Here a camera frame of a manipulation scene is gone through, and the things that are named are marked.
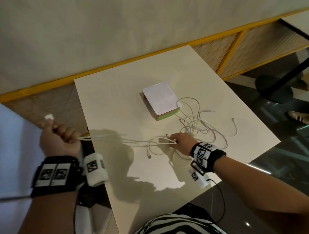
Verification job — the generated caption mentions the person's left hand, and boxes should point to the person's left hand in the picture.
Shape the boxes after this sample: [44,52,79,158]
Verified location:
[39,119,81,158]

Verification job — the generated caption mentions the person's right hand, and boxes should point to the person's right hand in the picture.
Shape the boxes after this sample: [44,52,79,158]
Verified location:
[170,132,198,157]

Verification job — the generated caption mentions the white charging cable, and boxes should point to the white charging cable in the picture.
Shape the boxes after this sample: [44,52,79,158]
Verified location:
[44,114,238,167]

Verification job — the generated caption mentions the person's right forearm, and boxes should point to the person's right forearm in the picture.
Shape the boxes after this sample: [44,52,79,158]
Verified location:
[213,155,309,234]

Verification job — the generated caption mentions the person's left forearm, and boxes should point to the person's left forearm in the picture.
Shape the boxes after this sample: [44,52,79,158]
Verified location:
[18,190,79,234]

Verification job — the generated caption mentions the person's black trousers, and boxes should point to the person's black trousers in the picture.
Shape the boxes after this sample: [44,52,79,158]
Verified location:
[173,202,218,225]

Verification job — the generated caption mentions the black right marker wristband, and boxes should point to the black right marker wristband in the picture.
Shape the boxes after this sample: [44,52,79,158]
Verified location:
[190,142,227,173]

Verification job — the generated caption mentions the white folded paper sheet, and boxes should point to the white folded paper sheet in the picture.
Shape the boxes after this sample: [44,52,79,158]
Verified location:
[142,81,183,116]

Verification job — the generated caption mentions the black bag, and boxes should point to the black bag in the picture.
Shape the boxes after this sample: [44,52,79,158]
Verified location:
[77,139,111,209]

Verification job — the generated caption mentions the grey metal rod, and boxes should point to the grey metal rod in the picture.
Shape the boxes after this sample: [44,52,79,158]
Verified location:
[0,195,32,203]

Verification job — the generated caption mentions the black white striped shirt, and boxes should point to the black white striped shirt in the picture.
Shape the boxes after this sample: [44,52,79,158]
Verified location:
[134,213,226,234]

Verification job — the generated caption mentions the yellow framed mesh partition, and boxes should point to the yellow framed mesh partition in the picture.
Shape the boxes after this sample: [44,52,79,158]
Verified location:
[0,7,309,135]

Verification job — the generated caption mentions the white black-edged table top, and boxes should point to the white black-edged table top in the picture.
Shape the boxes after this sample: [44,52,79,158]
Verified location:
[280,11,309,40]

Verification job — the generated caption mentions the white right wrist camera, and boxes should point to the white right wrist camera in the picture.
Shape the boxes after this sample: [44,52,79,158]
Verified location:
[188,168,211,189]

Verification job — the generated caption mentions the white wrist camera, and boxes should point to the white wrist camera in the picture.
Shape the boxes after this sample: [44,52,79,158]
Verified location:
[188,168,211,189]
[83,152,109,187]

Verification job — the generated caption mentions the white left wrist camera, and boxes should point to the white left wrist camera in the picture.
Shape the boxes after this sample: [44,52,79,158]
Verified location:
[83,152,109,187]

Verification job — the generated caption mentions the black right camera cable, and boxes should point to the black right camera cable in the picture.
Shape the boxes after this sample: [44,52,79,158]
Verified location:
[207,179,226,223]

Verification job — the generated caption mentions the black camera cable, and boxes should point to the black camera cable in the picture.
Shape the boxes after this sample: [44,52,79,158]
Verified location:
[207,179,226,223]
[72,185,85,234]

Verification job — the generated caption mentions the black left camera cable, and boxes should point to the black left camera cable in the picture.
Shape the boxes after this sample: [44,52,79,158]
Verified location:
[72,185,85,234]

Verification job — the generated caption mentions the black table pedestal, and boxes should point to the black table pedestal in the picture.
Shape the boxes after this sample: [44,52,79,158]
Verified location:
[255,58,309,104]

